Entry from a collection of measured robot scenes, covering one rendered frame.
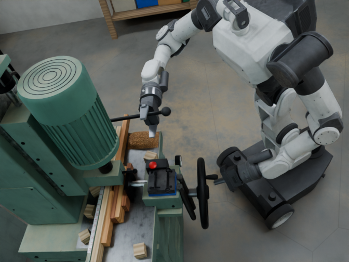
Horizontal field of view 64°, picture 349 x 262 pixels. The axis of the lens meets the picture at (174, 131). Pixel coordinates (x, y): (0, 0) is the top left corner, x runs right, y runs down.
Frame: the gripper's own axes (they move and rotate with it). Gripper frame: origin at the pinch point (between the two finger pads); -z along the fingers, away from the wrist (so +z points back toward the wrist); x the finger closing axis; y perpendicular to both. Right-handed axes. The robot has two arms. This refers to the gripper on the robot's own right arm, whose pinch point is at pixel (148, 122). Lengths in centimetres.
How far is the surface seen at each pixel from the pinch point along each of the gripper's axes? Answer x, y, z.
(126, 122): 15.4, 17.0, 16.5
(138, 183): 14.4, 7.1, -16.9
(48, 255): 31, 50, -36
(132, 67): 104, 68, 183
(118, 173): 6.8, 12.0, -16.3
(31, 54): 90, 205, 232
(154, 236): 22.0, 1.9, -34.2
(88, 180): 7.5, 24.0, -17.5
